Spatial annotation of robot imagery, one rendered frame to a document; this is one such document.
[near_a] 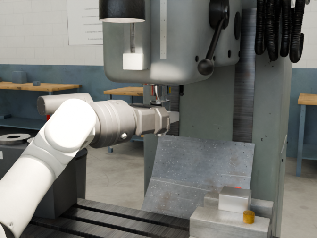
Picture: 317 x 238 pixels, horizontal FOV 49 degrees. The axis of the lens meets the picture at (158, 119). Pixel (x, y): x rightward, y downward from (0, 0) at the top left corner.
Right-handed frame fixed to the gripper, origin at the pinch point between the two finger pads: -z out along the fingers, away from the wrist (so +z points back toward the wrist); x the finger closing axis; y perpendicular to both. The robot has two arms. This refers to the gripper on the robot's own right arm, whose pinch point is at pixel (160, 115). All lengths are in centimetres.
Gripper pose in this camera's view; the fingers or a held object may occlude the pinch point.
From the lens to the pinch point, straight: 77.3
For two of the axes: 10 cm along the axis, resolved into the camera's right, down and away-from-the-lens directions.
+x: -6.9, -1.3, 7.1
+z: -7.2, 1.1, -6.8
